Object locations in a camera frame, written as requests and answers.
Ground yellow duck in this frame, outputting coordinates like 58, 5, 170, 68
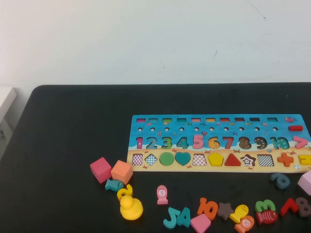
120, 195, 144, 221

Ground magenta cube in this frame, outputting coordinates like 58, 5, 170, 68
89, 157, 112, 184

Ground green circle piece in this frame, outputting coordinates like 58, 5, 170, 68
159, 152, 175, 166

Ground yellow pentagon piece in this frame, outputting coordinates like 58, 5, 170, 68
207, 152, 225, 167

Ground teal number four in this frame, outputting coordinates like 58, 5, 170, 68
176, 207, 192, 228

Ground teal wooden fish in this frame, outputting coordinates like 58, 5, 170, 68
104, 179, 124, 192

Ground red triangle piece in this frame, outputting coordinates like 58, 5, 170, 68
224, 153, 242, 167

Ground brown star piece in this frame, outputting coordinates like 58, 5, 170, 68
217, 202, 235, 221

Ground pink number five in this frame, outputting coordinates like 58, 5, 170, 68
193, 134, 205, 150

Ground light pink cube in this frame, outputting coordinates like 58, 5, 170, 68
297, 169, 311, 196

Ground yellow equals sign piece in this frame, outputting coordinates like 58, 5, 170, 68
298, 154, 311, 166

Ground pink fish with five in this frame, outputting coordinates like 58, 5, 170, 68
156, 185, 169, 205

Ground orange fish with ten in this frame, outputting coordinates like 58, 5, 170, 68
234, 216, 256, 233

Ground red number seven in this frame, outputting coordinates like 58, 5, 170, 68
280, 198, 300, 217

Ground pink greater-than sign piece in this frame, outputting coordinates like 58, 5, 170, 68
293, 135, 309, 149

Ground orange number ten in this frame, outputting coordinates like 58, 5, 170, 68
197, 198, 219, 221

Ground red wooden fish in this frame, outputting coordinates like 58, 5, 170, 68
256, 210, 279, 226

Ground brown number eight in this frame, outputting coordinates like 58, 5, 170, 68
296, 197, 311, 218

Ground orange plus sign piece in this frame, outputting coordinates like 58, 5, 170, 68
276, 152, 294, 167

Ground colourful wooden puzzle board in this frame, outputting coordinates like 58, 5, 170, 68
126, 114, 311, 173

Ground teal number five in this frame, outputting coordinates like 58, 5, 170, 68
163, 207, 182, 230

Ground slate blue number nine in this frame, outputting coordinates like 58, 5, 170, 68
270, 172, 291, 190

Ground pink trapezoid piece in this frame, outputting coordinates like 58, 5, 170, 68
190, 214, 211, 233

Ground yellow number piece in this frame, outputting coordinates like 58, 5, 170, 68
117, 184, 134, 201

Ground teal heart piece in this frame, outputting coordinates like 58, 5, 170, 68
174, 151, 192, 166

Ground orange cube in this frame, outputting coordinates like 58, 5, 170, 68
110, 160, 134, 185

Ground green number three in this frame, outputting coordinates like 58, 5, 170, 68
255, 200, 277, 214

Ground yellow wooden fish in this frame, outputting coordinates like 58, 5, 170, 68
229, 204, 250, 224

